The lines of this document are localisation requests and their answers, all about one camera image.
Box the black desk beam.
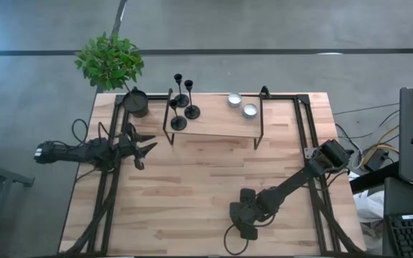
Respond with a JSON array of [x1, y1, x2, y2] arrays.
[[349, 163, 401, 194]]

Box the grey metal mounting plate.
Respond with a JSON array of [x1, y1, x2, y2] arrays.
[[303, 146, 318, 161]]

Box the white blue patterned candle tin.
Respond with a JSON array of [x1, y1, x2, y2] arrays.
[[227, 92, 243, 108]]

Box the yellow cable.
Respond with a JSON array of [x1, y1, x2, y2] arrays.
[[360, 124, 401, 164]]

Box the medium black candlestick holder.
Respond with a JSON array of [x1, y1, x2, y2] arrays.
[[173, 73, 191, 108]]

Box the black keyboard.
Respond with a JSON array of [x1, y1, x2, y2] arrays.
[[388, 213, 413, 258]]

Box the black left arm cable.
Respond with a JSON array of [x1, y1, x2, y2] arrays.
[[71, 118, 90, 145]]

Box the wooden shelf riser black legs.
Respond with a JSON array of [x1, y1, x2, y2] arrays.
[[162, 85, 270, 151]]

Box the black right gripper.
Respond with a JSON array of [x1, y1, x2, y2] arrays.
[[229, 188, 265, 241]]

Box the tall black candlestick holder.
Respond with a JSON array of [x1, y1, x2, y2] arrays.
[[184, 79, 201, 120]]

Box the black metal stand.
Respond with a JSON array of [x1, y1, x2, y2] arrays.
[[0, 143, 35, 258]]

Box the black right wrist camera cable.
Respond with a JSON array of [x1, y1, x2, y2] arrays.
[[223, 224, 250, 256]]

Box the dark grey desk panel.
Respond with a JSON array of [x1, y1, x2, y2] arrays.
[[382, 177, 413, 258]]

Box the black aluminium table frame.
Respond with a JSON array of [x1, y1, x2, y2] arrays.
[[58, 91, 367, 257]]

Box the short black candlestick holder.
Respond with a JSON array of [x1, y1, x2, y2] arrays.
[[168, 99, 189, 132]]

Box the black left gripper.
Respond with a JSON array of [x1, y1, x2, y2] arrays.
[[115, 122, 158, 171]]

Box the white plastic bag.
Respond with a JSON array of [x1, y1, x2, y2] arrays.
[[348, 171, 386, 252]]

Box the black cable bundle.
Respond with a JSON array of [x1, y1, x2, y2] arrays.
[[62, 189, 118, 255], [312, 193, 365, 255]]

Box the black power adapter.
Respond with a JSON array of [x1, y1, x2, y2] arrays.
[[366, 148, 390, 172]]

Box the green potted plant dark pot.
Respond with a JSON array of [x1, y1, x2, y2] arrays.
[[74, 31, 150, 118]]

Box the black floor cable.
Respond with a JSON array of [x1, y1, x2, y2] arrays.
[[333, 102, 401, 116]]

